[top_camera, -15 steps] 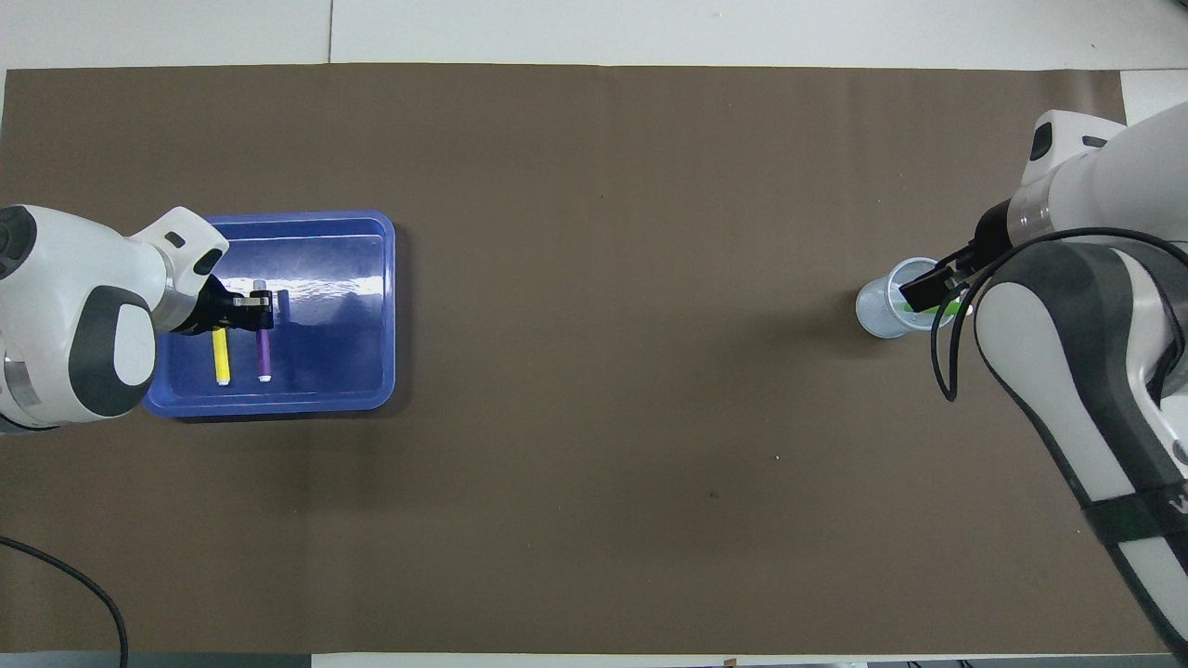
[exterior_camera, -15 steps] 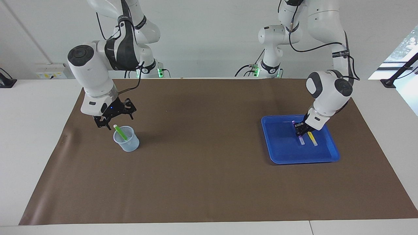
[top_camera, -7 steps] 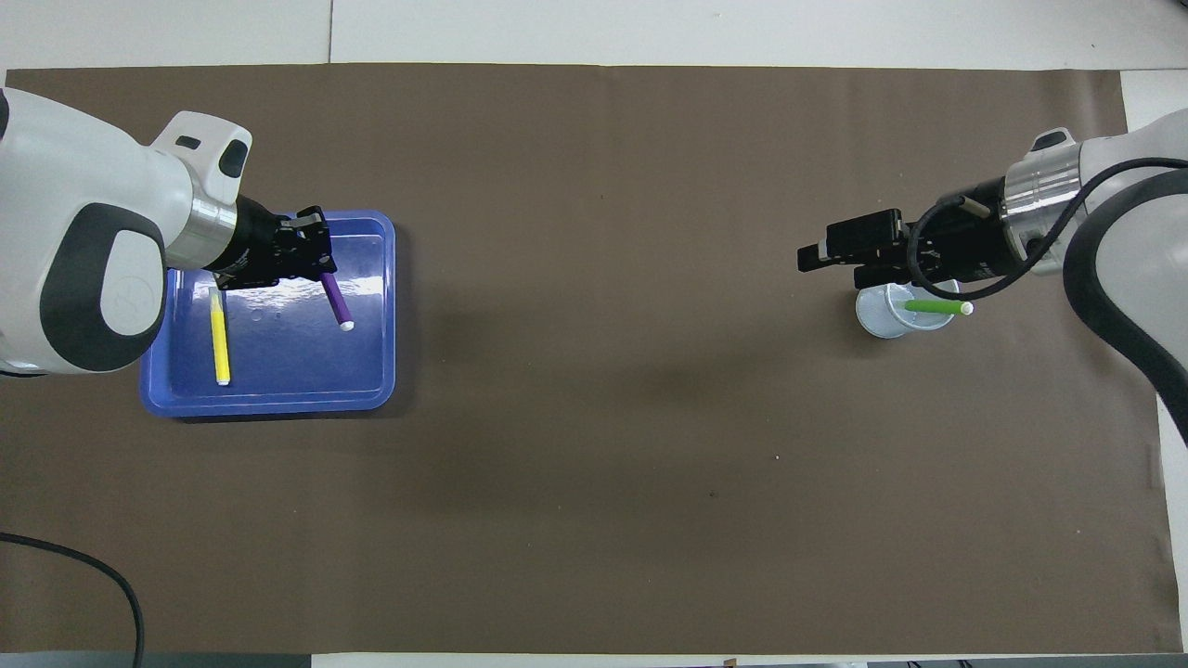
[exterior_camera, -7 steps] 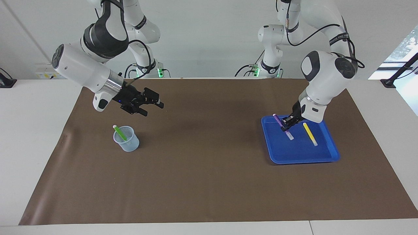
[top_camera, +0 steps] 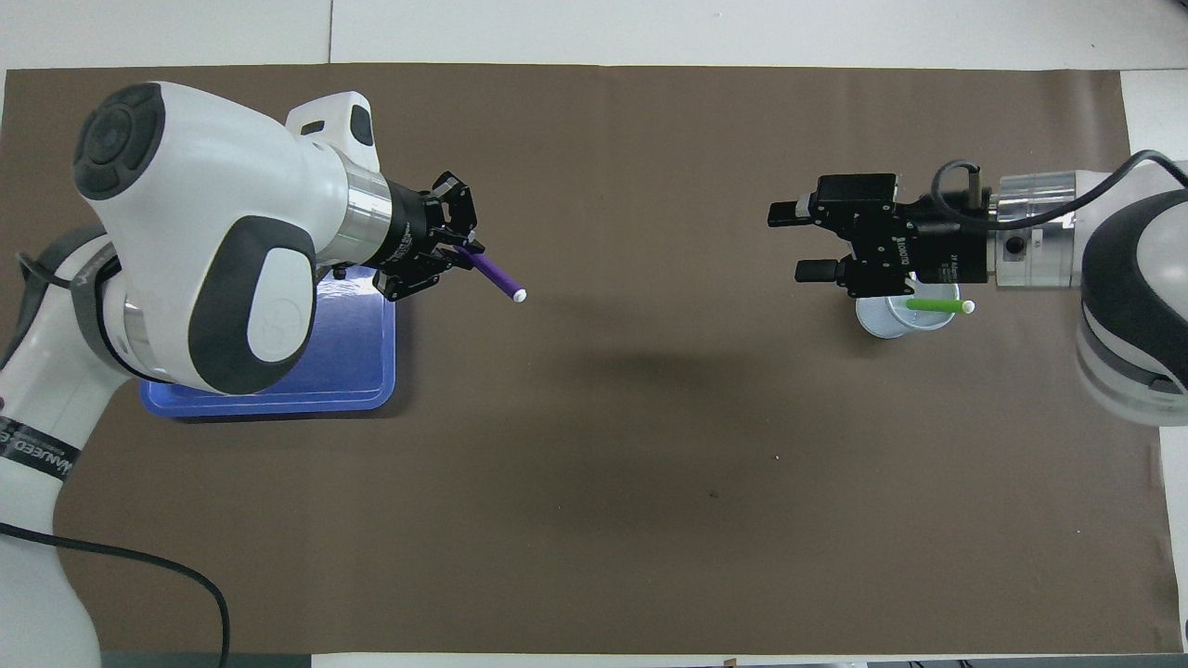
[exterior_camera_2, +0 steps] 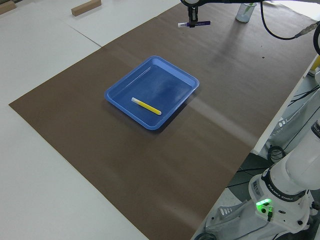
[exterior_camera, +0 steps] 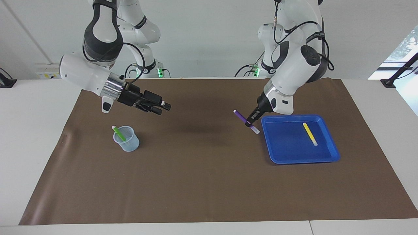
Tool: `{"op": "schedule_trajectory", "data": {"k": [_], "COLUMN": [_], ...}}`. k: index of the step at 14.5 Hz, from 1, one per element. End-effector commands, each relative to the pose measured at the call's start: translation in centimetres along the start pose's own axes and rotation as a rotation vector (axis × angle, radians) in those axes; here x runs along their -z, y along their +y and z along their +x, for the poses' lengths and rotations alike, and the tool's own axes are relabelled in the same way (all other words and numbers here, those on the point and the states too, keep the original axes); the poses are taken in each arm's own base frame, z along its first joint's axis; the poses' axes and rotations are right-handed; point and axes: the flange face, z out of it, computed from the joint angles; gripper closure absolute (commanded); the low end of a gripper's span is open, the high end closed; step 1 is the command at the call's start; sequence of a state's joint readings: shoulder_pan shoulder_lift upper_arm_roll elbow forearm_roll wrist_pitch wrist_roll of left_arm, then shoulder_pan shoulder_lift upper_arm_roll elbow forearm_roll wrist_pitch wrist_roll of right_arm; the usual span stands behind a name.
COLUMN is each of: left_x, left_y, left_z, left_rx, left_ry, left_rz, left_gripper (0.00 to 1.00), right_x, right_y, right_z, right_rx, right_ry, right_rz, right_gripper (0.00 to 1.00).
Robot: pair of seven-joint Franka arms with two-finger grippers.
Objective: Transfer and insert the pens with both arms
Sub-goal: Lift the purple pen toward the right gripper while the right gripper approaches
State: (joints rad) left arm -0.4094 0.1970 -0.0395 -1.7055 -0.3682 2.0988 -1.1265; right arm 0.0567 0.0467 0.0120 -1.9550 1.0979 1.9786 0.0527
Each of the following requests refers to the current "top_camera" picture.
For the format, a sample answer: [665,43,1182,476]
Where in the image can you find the purple marker pen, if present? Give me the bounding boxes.
[461,244,528,303]

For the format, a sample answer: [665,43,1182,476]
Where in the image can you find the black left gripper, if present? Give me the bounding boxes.
[376,172,484,302]

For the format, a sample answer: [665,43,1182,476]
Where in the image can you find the clear plastic cup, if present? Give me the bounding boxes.
[856,283,960,340]

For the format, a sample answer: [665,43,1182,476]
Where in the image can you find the brown paper table mat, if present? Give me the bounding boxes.
[0,63,1184,655]

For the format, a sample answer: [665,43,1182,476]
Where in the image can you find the blue plastic tray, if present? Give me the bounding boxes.
[139,264,397,416]

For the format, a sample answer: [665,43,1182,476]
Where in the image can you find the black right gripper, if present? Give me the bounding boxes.
[768,173,999,298]

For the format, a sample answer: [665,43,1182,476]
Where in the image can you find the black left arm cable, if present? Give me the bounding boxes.
[0,521,230,668]

